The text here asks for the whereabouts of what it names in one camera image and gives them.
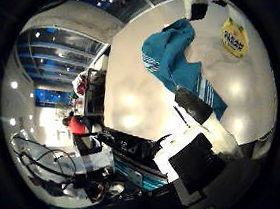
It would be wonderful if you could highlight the blue striped cloth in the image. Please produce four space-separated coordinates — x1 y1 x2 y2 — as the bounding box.
134 14 237 122

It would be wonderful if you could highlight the blue wall screen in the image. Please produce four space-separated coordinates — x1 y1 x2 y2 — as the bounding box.
32 87 73 110

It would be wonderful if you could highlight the teal striped box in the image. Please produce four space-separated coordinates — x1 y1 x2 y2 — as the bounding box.
110 157 171 194

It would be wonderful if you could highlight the black equipment cart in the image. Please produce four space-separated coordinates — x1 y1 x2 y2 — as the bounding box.
83 67 109 119

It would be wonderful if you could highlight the black machine base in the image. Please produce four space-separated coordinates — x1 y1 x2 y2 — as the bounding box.
94 124 172 171

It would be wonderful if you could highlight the black cable bundle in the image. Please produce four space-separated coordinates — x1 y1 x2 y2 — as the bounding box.
7 132 81 183

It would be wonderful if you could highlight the white spray bottle yellow label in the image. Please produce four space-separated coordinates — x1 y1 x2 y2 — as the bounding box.
173 0 260 77

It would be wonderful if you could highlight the person in red shirt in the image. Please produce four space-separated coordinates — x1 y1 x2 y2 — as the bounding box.
61 110 93 137

